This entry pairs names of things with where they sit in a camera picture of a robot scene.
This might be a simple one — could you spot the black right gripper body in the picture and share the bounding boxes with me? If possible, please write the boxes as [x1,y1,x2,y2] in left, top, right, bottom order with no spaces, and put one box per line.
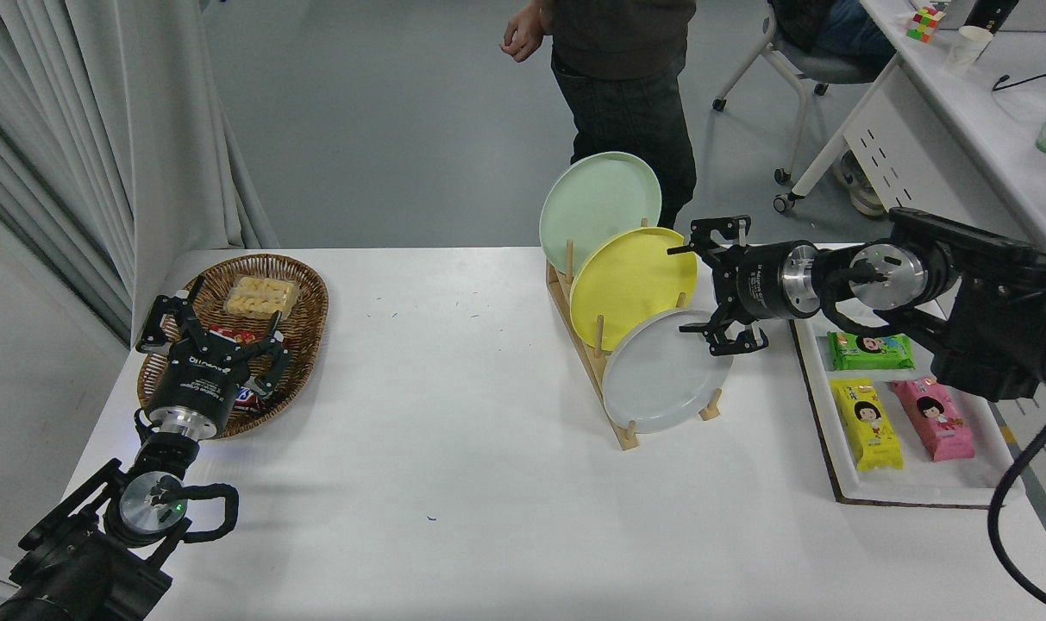
[714,241,792,327]

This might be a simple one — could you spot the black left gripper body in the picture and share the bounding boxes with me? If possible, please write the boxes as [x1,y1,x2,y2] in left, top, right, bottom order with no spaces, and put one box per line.
[146,335,254,425]

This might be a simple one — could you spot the grey plate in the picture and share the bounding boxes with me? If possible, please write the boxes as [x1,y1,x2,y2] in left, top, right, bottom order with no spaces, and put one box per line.
[601,309,736,435]

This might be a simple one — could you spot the yellow plate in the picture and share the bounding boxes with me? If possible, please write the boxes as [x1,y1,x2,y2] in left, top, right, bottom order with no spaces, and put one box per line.
[569,226,698,353]

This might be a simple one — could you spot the pale green plate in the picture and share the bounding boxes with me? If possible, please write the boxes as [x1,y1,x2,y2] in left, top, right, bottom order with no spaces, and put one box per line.
[538,152,663,277]

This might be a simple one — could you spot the wooden plate rack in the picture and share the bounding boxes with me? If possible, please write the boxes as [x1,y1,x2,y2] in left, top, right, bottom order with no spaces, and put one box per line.
[545,217,723,452]

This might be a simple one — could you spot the person's hand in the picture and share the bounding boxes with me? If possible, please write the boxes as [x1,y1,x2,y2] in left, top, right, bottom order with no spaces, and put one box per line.
[501,5,548,63]

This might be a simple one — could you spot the brown candy bar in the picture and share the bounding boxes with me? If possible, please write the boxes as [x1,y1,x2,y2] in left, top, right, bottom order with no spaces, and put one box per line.
[229,384,275,417]

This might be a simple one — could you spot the brown wicker basket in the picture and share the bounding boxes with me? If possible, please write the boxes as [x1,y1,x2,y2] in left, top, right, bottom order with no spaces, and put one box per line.
[136,253,329,442]

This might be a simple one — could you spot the clear pack of biscuits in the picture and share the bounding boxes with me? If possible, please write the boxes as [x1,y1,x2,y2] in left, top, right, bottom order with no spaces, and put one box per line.
[223,274,301,318]

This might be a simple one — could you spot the green snack pack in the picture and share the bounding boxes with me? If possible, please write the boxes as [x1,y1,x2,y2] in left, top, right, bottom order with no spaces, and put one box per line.
[827,331,915,373]

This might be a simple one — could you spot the yellow snack pack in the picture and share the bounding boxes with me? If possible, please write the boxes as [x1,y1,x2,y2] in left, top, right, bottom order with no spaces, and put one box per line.
[830,378,905,472]

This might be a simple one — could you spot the grey office chair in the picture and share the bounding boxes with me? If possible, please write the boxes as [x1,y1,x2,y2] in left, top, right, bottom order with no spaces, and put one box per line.
[711,7,887,186]

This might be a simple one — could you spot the pale grey curtain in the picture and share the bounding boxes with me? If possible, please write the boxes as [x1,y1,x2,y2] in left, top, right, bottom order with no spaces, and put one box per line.
[0,0,278,346]

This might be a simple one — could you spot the pink snack pack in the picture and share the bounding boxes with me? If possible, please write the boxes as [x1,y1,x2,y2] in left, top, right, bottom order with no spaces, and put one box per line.
[890,377,975,462]

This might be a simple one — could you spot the white foam tray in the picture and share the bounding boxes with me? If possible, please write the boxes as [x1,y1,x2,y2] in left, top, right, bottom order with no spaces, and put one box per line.
[786,310,1025,508]

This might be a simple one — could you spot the colourful puzzle cube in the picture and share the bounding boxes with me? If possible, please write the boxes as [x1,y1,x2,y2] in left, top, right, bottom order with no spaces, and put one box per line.
[906,6,944,42]

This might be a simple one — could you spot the white paper cup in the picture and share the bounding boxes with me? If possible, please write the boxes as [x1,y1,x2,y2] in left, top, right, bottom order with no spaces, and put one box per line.
[943,25,994,72]

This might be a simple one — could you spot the black device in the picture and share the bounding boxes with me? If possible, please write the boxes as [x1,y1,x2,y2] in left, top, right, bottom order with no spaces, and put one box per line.
[962,0,1020,34]

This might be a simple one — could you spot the thin black cable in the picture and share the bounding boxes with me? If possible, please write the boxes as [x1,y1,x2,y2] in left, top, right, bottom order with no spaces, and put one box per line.
[992,72,1046,103]

